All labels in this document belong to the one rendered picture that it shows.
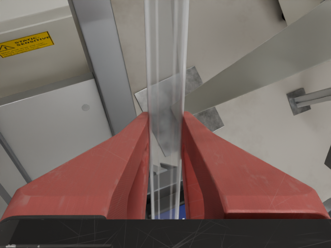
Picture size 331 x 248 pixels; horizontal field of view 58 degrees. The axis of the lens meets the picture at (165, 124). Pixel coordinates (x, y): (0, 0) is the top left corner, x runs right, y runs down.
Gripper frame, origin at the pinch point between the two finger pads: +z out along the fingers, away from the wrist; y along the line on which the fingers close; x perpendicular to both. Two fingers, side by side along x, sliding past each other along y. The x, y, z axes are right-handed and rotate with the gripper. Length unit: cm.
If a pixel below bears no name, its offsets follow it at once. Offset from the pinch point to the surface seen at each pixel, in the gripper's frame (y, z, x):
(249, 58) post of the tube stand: -13.4, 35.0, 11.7
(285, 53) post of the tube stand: -15.9, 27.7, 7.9
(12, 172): 11.1, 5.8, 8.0
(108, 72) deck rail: 3.5, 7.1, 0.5
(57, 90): 7.0, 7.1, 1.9
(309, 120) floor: -57, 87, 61
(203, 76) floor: -14, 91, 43
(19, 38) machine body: 22.7, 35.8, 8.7
